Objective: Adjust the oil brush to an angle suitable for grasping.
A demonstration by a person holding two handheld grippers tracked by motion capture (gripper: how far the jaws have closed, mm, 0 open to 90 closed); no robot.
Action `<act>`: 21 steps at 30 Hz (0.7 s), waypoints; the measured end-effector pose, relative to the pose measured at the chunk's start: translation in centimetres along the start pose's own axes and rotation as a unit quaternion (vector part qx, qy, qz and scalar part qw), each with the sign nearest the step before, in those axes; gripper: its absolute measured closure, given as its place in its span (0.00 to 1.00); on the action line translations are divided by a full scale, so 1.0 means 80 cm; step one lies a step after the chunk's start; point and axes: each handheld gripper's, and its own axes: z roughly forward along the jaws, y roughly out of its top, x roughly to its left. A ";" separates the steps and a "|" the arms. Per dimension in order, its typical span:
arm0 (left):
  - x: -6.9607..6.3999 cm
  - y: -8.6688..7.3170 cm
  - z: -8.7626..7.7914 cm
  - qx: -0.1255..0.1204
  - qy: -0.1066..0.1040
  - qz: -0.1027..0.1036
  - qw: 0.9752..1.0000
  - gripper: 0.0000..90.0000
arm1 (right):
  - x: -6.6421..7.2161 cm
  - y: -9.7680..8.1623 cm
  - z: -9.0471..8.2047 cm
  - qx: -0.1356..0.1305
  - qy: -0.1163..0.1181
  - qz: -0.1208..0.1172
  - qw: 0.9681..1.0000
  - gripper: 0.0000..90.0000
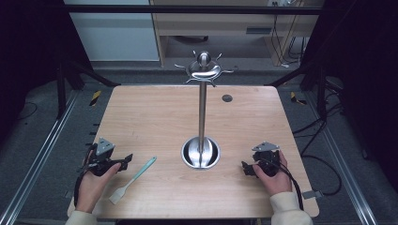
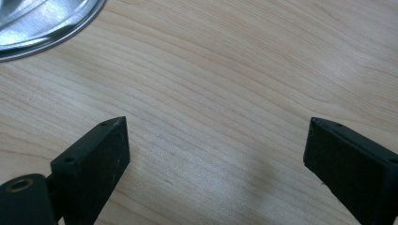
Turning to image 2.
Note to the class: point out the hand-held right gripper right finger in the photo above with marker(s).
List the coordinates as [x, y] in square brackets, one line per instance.
[350, 165]

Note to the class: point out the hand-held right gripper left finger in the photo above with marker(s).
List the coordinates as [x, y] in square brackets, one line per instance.
[94, 168]

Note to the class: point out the round metal plate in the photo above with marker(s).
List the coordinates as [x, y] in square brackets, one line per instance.
[40, 23]

